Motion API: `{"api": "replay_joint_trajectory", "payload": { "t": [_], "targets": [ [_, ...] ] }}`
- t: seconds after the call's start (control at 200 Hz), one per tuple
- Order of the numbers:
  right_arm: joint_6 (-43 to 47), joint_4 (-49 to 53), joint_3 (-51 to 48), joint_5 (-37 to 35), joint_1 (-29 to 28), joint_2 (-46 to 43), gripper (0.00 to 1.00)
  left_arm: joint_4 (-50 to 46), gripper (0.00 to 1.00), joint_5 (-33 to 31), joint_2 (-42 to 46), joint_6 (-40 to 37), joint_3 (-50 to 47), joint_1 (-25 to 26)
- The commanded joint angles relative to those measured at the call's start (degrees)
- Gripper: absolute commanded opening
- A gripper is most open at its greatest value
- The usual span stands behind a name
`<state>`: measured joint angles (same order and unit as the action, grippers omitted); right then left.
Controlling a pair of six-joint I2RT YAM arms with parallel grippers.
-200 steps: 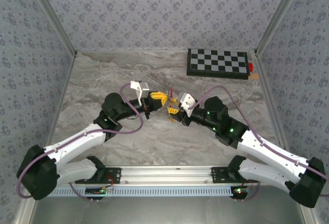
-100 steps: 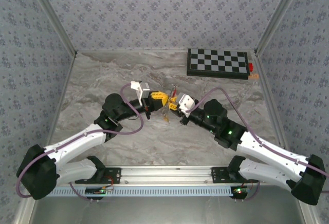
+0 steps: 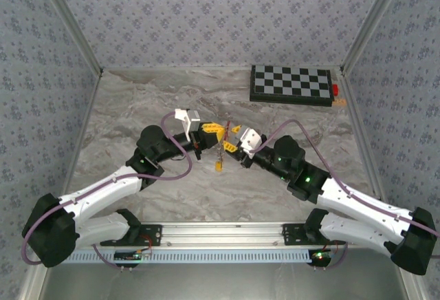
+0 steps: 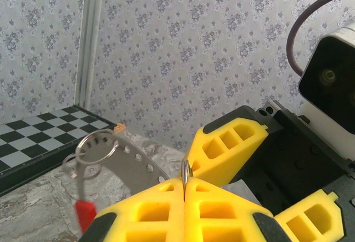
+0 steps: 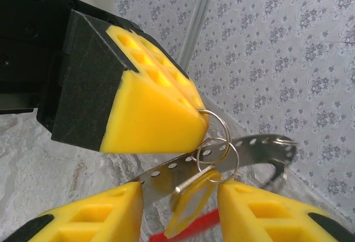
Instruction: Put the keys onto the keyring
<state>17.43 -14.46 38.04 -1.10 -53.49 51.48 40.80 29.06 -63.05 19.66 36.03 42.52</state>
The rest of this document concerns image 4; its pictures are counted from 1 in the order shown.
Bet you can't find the black grey chessboard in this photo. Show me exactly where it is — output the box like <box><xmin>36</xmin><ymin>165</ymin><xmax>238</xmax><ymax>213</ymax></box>
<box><xmin>0</xmin><ymin>105</ymin><xmax>116</xmax><ymax>197</ymax></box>

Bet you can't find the aluminium frame post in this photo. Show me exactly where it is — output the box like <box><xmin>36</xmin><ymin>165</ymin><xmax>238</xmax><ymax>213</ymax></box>
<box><xmin>74</xmin><ymin>0</ymin><xmax>105</xmax><ymax>109</ymax></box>

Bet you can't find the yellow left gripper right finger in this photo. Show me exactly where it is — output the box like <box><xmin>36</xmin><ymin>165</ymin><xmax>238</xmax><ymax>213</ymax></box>
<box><xmin>184</xmin><ymin>175</ymin><xmax>289</xmax><ymax>242</ymax></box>

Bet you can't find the red key tag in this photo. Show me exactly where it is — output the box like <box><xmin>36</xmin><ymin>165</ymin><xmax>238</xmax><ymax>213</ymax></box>
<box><xmin>74</xmin><ymin>199</ymin><xmax>98</xmax><ymax>234</ymax></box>

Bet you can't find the silver key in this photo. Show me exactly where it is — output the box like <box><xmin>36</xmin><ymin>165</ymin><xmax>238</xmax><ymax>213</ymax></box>
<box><xmin>61</xmin><ymin>153</ymin><xmax>87</xmax><ymax>206</ymax></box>

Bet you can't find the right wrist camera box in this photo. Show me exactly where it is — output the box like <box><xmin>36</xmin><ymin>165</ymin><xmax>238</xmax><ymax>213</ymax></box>
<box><xmin>298</xmin><ymin>21</ymin><xmax>355</xmax><ymax>159</ymax></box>

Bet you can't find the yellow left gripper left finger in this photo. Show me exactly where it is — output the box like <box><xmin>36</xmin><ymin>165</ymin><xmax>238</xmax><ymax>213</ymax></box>
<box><xmin>80</xmin><ymin>177</ymin><xmax>186</xmax><ymax>242</ymax></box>

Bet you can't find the small silver split ring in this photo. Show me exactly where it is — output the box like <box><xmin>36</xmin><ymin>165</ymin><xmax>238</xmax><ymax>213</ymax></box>
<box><xmin>181</xmin><ymin>159</ymin><xmax>195</xmax><ymax>193</ymax></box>
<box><xmin>74</xmin><ymin>130</ymin><xmax>119</xmax><ymax>165</ymax></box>

